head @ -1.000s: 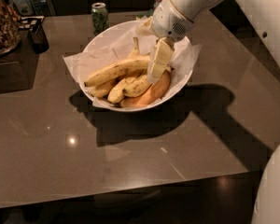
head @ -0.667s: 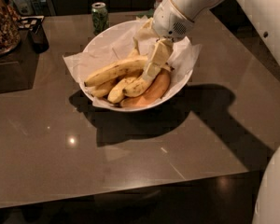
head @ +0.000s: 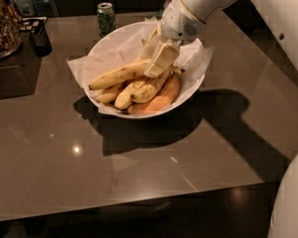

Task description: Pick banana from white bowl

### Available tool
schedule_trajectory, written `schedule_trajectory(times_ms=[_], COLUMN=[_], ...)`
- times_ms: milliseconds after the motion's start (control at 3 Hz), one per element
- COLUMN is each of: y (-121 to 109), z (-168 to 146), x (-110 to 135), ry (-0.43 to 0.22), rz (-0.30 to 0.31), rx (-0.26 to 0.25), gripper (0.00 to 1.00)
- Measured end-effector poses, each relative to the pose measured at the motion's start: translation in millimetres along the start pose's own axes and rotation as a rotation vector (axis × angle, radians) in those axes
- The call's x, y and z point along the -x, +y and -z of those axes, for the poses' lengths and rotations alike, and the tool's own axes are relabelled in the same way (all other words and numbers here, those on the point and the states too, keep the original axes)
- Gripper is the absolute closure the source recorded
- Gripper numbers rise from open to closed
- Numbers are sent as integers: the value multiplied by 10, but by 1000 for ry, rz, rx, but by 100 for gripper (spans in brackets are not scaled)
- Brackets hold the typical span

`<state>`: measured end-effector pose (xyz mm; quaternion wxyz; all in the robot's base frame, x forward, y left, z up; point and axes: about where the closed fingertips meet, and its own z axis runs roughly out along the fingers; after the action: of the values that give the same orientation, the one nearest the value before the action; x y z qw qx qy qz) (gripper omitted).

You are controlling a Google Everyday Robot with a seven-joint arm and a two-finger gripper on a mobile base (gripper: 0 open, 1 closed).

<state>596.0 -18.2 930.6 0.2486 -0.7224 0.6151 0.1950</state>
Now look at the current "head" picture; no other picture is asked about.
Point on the glass snack jar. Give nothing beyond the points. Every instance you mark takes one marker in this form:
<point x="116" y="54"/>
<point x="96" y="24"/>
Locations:
<point x="10" y="38"/>

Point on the small left yellow banana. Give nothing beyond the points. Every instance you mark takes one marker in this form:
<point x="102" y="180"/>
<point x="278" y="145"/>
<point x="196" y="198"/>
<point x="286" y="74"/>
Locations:
<point x="109" y="94"/>

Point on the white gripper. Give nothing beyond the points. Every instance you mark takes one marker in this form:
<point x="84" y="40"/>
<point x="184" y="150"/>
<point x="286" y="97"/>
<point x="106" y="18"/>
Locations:
<point x="179" y="22"/>

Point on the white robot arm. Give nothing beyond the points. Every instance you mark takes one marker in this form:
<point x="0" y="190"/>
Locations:
<point x="280" y="16"/>

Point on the orange mango fruit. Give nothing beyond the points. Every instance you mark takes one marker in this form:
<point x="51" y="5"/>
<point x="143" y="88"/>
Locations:
<point x="164" y="98"/>

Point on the white paper liner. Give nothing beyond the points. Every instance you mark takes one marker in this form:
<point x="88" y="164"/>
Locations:
<point x="119" y="47"/>

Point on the green soda can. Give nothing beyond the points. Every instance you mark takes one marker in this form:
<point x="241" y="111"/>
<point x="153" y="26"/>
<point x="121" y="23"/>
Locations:
<point x="106" y="18"/>

